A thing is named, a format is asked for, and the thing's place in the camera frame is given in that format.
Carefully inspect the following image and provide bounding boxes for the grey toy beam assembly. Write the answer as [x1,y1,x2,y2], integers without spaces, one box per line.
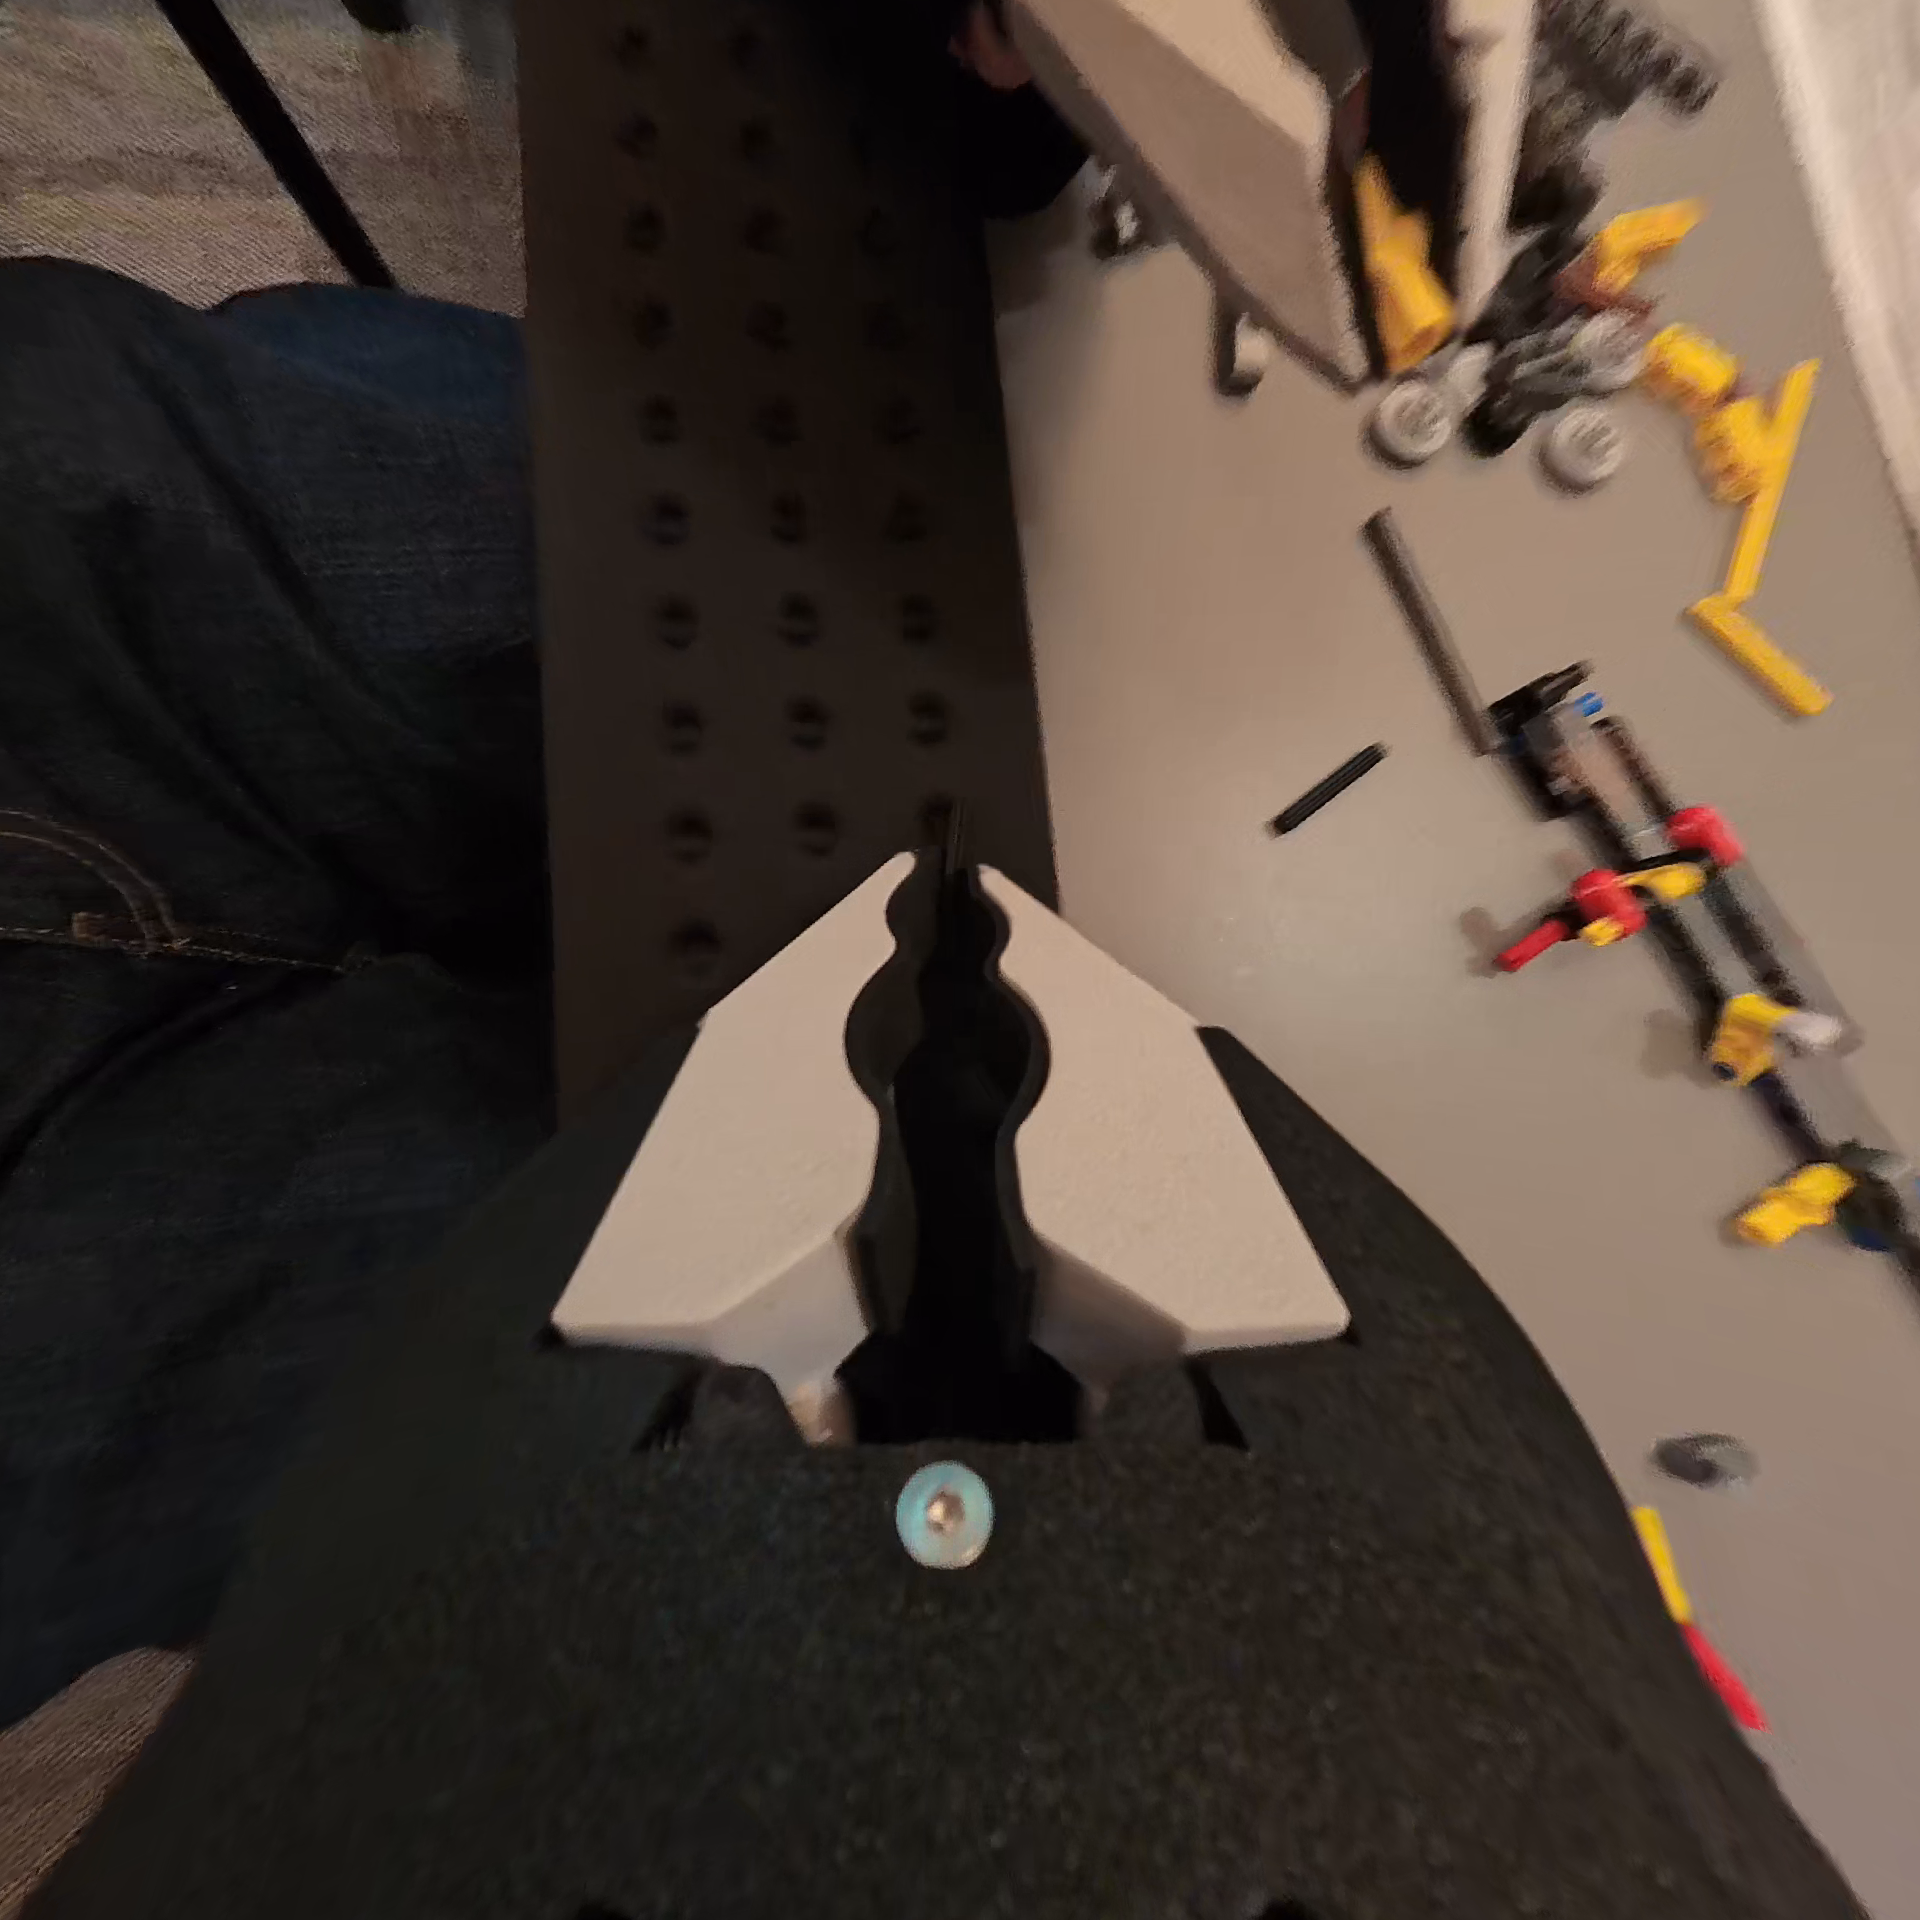
[1475,655,1920,1284]

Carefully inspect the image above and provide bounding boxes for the long dark grey toy axle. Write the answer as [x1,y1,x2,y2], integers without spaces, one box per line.
[1361,508,1506,756]

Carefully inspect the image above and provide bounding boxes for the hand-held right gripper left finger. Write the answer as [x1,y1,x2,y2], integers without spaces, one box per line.
[549,848,946,1444]

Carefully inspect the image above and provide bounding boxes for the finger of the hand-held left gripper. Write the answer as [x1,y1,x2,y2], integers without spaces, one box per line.
[1006,0,1377,386]
[1438,0,1542,296]

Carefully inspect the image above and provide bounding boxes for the black chair leg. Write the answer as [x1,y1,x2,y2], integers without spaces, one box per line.
[152,0,405,291]

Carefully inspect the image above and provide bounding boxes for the yellow and red toy rod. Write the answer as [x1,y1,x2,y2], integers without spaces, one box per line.
[1630,1503,1771,1735]

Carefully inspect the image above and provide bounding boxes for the pile of toy brick pieces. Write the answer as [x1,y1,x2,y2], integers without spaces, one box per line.
[1087,0,1823,504]

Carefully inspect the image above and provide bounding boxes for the black perforated chair armrest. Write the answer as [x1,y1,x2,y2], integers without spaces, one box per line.
[514,0,1063,1124]

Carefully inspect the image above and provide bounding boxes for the person's blue jeans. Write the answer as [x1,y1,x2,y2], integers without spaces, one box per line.
[0,255,559,1728]

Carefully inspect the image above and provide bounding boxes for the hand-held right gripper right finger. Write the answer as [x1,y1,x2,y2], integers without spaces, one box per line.
[966,864,1355,1407]

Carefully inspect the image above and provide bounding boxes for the yellow toy brick connector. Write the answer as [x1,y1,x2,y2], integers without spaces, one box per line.
[1345,157,1461,374]

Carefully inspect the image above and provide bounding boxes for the short black toy axle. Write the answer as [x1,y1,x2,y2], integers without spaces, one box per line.
[1267,743,1392,836]

